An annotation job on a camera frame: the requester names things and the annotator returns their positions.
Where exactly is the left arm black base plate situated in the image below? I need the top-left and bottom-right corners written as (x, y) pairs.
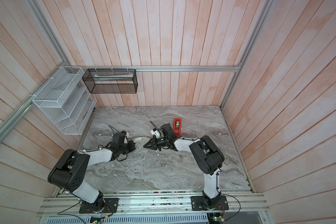
top-left (79, 197), bottom-right (119, 214)

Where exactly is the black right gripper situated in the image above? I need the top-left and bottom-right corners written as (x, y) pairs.
top-left (144, 136), bottom-right (170, 152)

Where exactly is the white wire mesh shelf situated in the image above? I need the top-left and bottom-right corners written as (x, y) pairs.
top-left (33, 66), bottom-right (97, 135)

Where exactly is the red tape dispenser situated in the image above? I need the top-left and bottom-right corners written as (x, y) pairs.
top-left (173, 118), bottom-right (182, 137)

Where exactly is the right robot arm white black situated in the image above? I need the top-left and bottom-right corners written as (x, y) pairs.
top-left (144, 119), bottom-right (229, 212)

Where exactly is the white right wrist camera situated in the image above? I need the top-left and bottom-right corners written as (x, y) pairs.
top-left (150, 128), bottom-right (161, 138)

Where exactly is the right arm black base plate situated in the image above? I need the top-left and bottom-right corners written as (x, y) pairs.
top-left (190, 195), bottom-right (229, 211)

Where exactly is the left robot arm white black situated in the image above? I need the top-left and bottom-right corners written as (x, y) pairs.
top-left (48, 131), bottom-right (135, 212)

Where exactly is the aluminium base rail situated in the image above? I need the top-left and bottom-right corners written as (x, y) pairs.
top-left (37, 190), bottom-right (269, 217)

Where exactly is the black mesh wall basket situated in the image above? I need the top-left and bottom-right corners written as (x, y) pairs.
top-left (83, 68), bottom-right (138, 94)

